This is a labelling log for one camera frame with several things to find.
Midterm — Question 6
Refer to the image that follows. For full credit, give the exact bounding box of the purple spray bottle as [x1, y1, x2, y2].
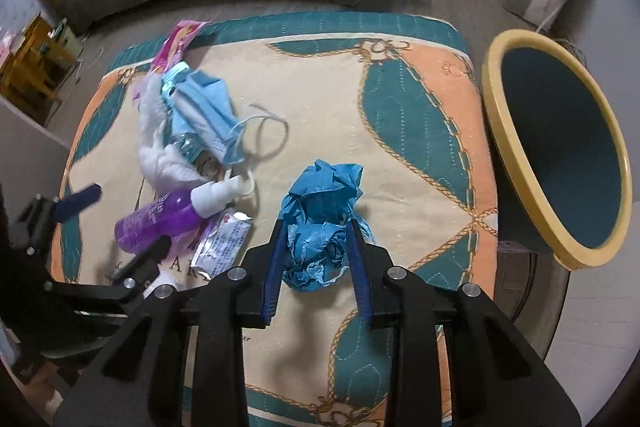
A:
[114, 174, 256, 255]

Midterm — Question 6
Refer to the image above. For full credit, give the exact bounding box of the teal bin with yellow rim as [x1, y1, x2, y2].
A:
[481, 29, 633, 270]

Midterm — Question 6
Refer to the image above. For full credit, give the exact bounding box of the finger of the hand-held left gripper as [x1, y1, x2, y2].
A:
[47, 235, 173, 303]
[12, 183, 103, 255]

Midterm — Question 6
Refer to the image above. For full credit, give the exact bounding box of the white cabinet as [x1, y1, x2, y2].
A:
[545, 202, 640, 383]

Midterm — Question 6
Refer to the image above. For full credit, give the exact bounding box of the silver foil sachet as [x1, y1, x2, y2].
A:
[192, 209, 253, 283]

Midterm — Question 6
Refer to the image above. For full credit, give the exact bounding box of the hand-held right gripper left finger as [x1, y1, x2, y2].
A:
[52, 217, 291, 427]

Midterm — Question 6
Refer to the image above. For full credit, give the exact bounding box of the small lined waste bin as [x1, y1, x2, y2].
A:
[47, 19, 83, 62]

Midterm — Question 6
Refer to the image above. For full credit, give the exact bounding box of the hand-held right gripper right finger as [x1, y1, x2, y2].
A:
[345, 218, 583, 427]

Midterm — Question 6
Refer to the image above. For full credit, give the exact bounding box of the patterned teal orange cushion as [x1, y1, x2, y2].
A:
[50, 11, 501, 427]

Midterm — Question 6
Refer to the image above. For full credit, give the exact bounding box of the white cable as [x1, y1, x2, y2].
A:
[535, 0, 566, 32]

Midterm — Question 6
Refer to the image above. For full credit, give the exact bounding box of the wooden nightstand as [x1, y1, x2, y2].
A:
[0, 14, 63, 118]

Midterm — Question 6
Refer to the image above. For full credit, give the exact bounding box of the blue paper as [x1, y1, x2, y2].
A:
[280, 159, 376, 293]

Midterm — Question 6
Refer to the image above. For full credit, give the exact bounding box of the white cotton wad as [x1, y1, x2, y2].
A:
[132, 74, 231, 192]

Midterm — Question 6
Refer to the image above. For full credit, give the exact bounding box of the blue face mask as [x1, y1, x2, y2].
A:
[162, 62, 291, 168]

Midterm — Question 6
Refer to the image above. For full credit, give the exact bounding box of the pink snack wrapper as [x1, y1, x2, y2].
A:
[152, 21, 208, 78]

